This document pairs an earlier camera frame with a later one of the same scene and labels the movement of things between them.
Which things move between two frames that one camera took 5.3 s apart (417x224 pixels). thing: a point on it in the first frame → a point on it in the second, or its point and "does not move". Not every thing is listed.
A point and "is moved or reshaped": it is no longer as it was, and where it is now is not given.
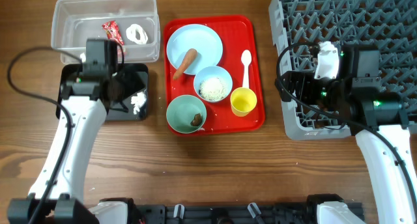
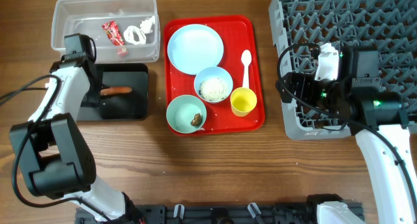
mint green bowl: [182, 111] does not move
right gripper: [305, 79] does not move
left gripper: [133, 83] → [92, 99]
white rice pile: [213, 89] does not move
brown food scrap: [197, 120] does not move
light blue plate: [202, 38] does not move
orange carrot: [191, 55] is moved or reshaped
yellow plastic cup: [243, 100] does not move
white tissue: [138, 101] → [146, 25]
